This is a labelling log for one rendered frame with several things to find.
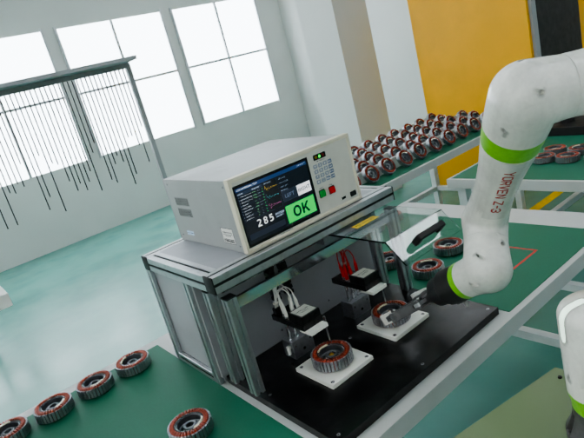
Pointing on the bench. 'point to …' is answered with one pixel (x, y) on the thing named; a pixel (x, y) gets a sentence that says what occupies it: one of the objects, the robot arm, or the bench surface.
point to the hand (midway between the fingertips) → (401, 308)
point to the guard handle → (428, 232)
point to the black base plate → (350, 394)
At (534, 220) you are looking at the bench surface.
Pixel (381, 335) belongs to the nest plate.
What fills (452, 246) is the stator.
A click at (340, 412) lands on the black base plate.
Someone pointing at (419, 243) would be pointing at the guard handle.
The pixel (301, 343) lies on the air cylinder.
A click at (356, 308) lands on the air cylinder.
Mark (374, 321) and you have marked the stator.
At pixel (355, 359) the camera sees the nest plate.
